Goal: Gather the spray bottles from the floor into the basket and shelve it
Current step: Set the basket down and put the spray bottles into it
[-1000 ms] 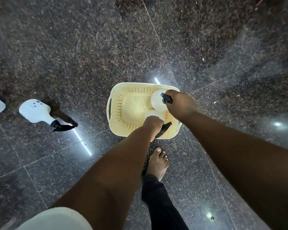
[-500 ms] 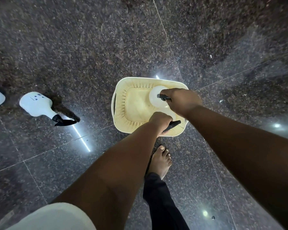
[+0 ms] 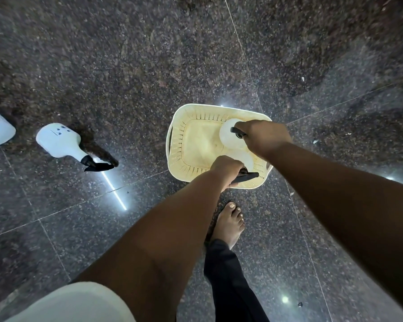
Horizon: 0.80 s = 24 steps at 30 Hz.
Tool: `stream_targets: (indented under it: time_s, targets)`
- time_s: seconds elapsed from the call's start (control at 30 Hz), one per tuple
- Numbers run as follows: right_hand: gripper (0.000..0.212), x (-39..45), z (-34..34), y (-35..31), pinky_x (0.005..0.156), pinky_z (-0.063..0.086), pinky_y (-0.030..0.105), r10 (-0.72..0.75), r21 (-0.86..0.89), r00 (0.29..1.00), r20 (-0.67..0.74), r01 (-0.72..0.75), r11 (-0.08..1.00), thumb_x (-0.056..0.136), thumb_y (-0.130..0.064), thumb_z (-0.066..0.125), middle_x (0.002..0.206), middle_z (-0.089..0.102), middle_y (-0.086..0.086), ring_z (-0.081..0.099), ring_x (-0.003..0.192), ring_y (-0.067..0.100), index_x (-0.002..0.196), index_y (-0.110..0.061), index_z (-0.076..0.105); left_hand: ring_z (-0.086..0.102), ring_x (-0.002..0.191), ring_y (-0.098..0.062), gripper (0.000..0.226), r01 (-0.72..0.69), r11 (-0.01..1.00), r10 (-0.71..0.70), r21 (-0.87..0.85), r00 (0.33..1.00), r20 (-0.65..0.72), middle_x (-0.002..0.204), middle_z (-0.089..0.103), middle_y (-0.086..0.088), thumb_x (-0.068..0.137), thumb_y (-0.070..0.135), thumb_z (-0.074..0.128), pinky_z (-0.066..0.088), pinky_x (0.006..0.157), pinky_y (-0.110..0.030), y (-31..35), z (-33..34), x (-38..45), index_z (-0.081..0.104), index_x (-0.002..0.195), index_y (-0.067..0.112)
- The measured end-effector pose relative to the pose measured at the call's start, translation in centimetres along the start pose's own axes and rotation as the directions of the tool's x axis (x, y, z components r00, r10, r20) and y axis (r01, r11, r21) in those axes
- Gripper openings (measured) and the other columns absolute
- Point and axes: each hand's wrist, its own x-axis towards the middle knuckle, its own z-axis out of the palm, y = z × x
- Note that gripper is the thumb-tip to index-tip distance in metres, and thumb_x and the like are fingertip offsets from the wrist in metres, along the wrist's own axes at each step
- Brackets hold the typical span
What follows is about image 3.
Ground person's right forearm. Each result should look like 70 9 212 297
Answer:
265 141 403 320

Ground white spray bottle black trigger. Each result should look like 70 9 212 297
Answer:
36 123 115 172
226 149 260 185
219 118 249 150

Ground person's white sleeve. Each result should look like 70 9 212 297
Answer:
5 282 137 322

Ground person's left hand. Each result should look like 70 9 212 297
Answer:
210 155 245 192

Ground person's black trouser leg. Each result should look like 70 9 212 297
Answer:
204 239 270 322

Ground person's right hand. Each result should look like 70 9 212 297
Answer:
234 119 294 161

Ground person's left forearm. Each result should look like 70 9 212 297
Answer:
72 170 229 322

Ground cream plastic perforated basket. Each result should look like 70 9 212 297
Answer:
166 104 273 190

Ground person's bare foot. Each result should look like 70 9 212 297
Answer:
210 201 246 250

